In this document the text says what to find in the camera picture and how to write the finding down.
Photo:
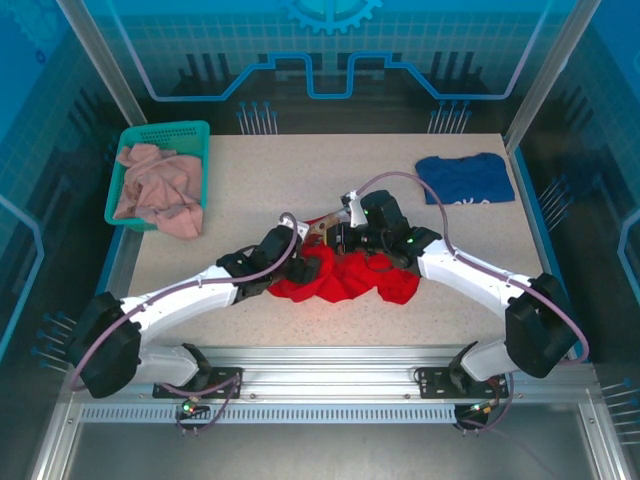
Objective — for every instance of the aluminium frame post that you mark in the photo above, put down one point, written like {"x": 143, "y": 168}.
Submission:
{"x": 105, "y": 70}
{"x": 550, "y": 70}

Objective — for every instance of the red printed t-shirt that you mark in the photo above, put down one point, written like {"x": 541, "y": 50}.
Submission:
{"x": 350, "y": 280}

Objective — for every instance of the teal plastic basket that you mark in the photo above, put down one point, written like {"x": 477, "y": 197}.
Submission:
{"x": 170, "y": 131}

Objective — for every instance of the small circuit board with LED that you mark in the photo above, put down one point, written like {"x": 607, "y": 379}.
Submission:
{"x": 482, "y": 408}
{"x": 189, "y": 408}

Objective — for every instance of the folded blue t-shirt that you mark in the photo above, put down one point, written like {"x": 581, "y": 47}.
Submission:
{"x": 470, "y": 175}

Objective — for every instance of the pink t-shirt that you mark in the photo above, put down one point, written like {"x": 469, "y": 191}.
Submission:
{"x": 160, "y": 185}

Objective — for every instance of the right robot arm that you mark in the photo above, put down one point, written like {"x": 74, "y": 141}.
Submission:
{"x": 465, "y": 270}

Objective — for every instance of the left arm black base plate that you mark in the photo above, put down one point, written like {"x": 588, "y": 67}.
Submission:
{"x": 225, "y": 382}

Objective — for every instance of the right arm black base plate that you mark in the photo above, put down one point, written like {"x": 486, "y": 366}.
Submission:
{"x": 435, "y": 382}

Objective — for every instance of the aluminium mounting rail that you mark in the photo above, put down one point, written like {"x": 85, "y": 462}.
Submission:
{"x": 325, "y": 372}

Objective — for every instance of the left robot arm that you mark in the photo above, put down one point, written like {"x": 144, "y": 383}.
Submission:
{"x": 170, "y": 310}

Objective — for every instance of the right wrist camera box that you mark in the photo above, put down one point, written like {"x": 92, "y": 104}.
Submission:
{"x": 356, "y": 212}

